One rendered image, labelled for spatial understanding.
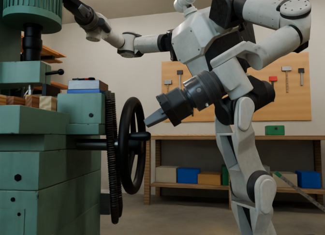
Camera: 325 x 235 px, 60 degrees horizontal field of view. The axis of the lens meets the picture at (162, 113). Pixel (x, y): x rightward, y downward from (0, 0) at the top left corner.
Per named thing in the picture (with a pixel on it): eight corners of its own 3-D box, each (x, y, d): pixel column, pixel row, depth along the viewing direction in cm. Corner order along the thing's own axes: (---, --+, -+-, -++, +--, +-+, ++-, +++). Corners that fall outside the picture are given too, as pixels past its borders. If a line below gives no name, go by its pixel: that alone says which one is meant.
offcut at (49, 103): (51, 111, 73) (51, 95, 73) (38, 111, 73) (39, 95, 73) (56, 112, 77) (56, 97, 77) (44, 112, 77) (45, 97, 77)
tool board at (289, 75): (312, 120, 361) (309, 51, 369) (160, 122, 409) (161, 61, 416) (311, 120, 365) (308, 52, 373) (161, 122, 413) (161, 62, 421)
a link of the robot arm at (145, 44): (131, 38, 160) (166, 34, 150) (129, 60, 159) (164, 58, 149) (119, 31, 150) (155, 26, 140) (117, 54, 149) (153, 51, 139)
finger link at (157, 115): (143, 119, 76) (163, 108, 76) (147, 128, 74) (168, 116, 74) (140, 117, 75) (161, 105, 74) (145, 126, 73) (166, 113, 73)
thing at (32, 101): (31, 113, 80) (32, 95, 80) (25, 113, 80) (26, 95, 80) (59, 117, 96) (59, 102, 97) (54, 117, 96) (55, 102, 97)
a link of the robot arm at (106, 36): (85, 12, 128) (103, 23, 140) (83, 31, 127) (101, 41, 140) (97, 10, 125) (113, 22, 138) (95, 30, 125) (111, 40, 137)
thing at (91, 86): (99, 93, 81) (99, 74, 82) (63, 93, 83) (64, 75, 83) (112, 98, 94) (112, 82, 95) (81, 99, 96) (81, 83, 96)
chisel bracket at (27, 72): (39, 87, 86) (40, 60, 87) (-3, 88, 88) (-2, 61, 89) (51, 91, 94) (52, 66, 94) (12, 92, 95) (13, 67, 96)
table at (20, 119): (62, 133, 56) (63, 103, 57) (-75, 134, 60) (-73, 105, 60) (130, 135, 116) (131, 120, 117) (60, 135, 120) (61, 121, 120)
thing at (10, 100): (13, 112, 77) (13, 95, 77) (5, 112, 77) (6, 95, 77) (54, 118, 99) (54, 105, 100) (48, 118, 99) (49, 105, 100)
